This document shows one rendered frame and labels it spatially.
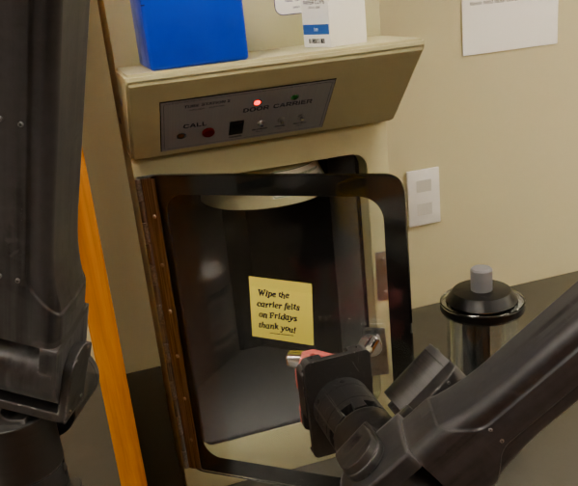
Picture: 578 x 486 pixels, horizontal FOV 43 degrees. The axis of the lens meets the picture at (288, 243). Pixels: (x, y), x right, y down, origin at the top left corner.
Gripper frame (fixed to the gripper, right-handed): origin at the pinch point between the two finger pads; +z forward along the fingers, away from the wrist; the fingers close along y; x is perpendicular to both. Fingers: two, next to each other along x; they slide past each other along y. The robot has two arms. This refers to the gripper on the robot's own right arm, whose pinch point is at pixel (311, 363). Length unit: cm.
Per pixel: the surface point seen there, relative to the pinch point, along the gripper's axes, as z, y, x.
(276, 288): 7.1, 6.2, 1.1
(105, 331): 9.2, 4.7, 20.1
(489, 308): 7.8, -2.8, -26.1
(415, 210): 61, -6, -42
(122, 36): 18.1, 34.6, 12.2
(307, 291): 4.8, 6.0, -1.8
